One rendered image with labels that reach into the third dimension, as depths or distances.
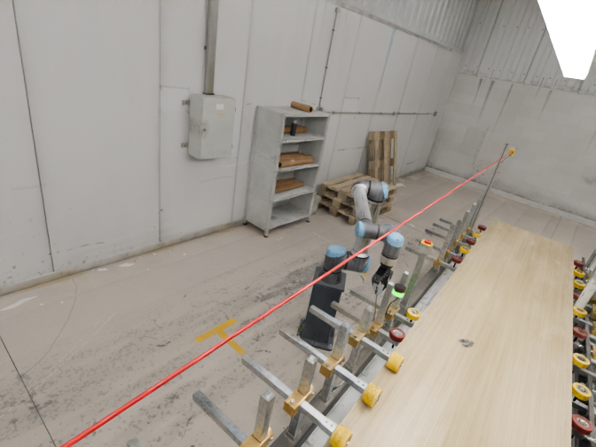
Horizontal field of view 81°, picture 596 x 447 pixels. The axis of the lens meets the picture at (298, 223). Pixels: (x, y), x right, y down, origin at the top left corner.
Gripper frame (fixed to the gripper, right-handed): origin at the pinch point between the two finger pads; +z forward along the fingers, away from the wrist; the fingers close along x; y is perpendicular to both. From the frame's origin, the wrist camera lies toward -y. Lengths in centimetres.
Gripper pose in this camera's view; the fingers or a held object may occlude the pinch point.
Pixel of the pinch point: (375, 293)
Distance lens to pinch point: 207.9
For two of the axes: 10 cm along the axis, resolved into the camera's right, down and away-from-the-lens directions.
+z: -1.7, 8.9, 4.2
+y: 6.0, -2.5, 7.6
